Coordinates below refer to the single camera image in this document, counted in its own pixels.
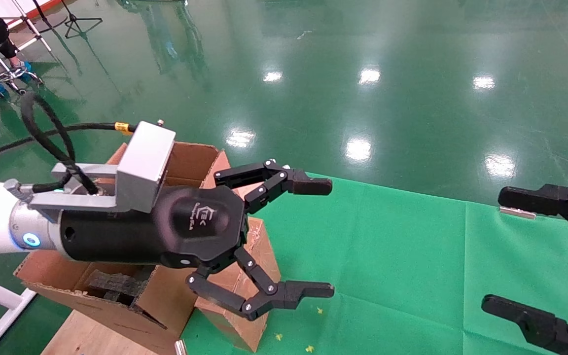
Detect long black foam block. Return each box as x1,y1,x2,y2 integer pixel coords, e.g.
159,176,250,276
84,269,154,302

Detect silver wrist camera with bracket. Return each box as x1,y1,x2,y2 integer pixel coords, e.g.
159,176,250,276
28,120,176,213

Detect large open cardboard carton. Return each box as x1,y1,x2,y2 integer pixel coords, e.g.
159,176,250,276
14,142,245,355

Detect chrome stool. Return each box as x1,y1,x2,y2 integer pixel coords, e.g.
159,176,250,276
0,49,44,95

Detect black cable with yellow tag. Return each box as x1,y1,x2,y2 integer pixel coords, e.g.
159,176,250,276
0,91,139,195

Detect silver stand legs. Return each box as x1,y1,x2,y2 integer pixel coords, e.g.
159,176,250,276
10,0,53,52

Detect black tripod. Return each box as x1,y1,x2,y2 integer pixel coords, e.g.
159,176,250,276
61,0,103,39

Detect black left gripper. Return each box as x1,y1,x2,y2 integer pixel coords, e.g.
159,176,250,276
60,159,335,321

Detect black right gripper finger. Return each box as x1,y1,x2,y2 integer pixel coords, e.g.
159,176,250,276
481,294,568,355
497,182,568,246

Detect white board with red edge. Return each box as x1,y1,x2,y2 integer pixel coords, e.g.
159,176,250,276
0,0,63,20

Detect green tablecloth with yellow marks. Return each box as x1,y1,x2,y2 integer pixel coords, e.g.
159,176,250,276
180,173,568,355

